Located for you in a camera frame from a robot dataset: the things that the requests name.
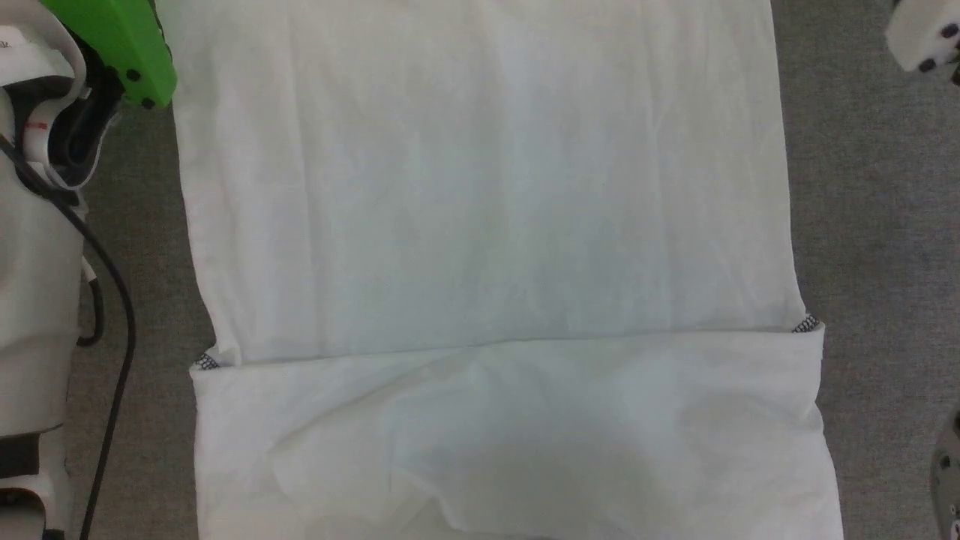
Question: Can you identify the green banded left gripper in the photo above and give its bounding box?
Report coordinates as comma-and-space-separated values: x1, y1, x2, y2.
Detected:
41, 0, 178, 110

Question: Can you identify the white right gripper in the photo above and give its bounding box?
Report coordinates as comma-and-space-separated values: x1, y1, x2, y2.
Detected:
885, 0, 960, 74

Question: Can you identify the white garment with grey stitching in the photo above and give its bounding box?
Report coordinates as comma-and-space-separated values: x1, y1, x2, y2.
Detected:
154, 0, 845, 540

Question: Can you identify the grey fabric sofa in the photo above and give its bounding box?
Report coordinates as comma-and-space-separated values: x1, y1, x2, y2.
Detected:
60, 0, 960, 540

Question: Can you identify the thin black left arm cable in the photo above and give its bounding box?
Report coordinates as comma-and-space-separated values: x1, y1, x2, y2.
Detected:
0, 135, 137, 540

